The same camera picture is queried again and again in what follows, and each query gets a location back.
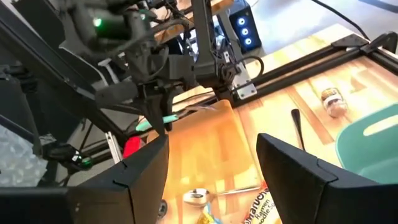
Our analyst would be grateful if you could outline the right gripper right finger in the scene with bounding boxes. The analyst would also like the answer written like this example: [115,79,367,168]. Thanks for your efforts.
[256,133,398,224]

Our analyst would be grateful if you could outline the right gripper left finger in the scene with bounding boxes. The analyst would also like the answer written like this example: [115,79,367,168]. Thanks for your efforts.
[0,134,170,224]

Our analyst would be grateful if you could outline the black spoon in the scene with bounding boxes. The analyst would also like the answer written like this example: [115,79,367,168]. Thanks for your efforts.
[290,108,307,152]

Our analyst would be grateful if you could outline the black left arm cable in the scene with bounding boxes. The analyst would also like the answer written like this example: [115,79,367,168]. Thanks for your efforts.
[310,0,371,41]

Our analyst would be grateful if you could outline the silver snack packet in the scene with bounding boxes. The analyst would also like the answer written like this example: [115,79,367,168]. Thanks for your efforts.
[241,180,282,224]
[195,202,224,224]

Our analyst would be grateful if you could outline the teal handled spoon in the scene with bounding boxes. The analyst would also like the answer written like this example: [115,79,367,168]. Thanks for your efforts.
[136,114,180,132]

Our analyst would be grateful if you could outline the pink red box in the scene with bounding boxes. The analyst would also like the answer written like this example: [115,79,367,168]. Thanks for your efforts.
[123,136,146,159]

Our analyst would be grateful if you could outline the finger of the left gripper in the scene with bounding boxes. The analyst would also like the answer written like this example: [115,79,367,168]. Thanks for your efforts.
[162,88,175,131]
[142,90,167,138]

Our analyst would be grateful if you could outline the plain silver spoon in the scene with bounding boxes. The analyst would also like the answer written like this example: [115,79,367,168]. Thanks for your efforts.
[182,185,261,208]

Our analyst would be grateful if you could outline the green plastic bin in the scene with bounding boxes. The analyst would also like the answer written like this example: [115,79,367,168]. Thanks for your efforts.
[335,103,398,185]

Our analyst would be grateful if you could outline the small glass spice jar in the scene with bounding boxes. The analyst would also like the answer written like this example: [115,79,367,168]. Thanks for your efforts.
[320,87,348,118]

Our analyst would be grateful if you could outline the black computer blue lights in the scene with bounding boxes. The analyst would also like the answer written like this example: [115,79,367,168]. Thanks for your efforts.
[228,1,262,54]

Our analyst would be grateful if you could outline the clear bubble wrap sheet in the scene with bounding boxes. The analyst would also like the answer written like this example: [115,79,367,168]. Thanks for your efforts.
[0,124,49,187]

